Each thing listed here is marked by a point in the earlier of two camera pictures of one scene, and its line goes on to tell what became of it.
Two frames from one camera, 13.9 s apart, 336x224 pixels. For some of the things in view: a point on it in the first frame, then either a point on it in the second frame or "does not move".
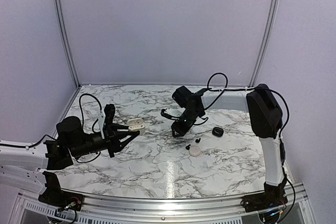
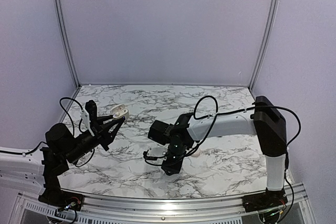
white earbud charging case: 136,124 -> 119,111
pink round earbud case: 195,150 does not move
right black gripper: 181,130 -> 174,168
